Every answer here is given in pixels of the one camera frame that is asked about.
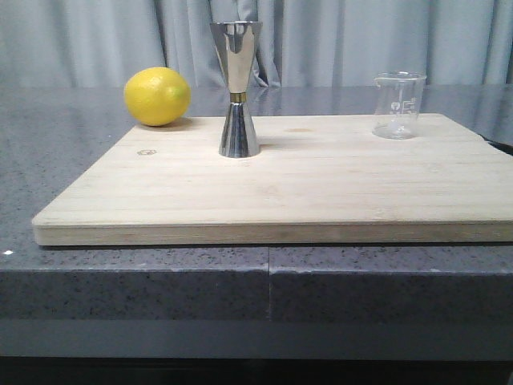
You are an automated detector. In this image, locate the steel double cone jigger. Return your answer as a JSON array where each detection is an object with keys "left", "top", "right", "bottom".
[{"left": 210, "top": 21, "right": 262, "bottom": 158}]

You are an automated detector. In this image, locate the black metal board handle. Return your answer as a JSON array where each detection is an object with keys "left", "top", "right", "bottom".
[{"left": 483, "top": 136, "right": 513, "bottom": 156}]

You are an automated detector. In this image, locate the clear glass measuring beaker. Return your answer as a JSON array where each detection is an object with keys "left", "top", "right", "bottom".
[{"left": 373, "top": 71, "right": 426, "bottom": 140}]

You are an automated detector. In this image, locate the yellow lemon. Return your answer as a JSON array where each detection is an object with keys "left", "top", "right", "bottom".
[{"left": 123, "top": 67, "right": 192, "bottom": 127}]

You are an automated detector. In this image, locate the light wooden cutting board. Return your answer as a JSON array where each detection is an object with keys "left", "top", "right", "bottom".
[{"left": 32, "top": 114, "right": 512, "bottom": 245}]

